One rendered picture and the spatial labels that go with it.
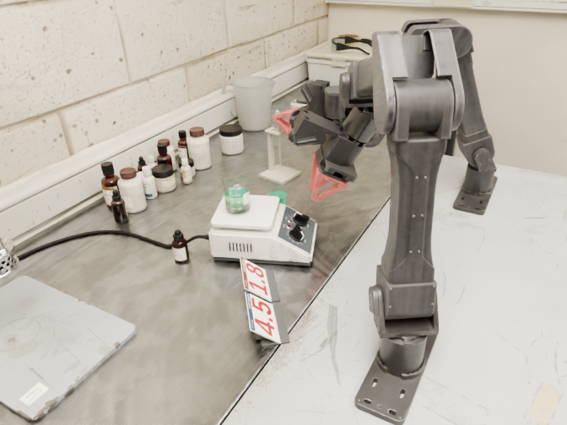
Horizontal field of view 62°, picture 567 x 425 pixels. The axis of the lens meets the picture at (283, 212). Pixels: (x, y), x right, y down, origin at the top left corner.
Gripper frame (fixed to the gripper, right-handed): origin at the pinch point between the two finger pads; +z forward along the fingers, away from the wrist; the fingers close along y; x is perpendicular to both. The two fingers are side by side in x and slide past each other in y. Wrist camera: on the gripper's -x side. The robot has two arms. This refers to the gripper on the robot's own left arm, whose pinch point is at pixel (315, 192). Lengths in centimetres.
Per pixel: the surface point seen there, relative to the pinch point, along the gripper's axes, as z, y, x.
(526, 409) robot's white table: -7, 44, 24
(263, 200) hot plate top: 7.6, -2.2, -7.6
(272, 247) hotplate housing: 9.4, 9.1, -5.1
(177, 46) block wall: 8, -62, -33
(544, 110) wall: -20, -92, 106
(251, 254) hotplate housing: 13.1, 8.6, -7.7
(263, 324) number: 10.0, 27.5, -7.2
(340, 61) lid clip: 1, -101, 24
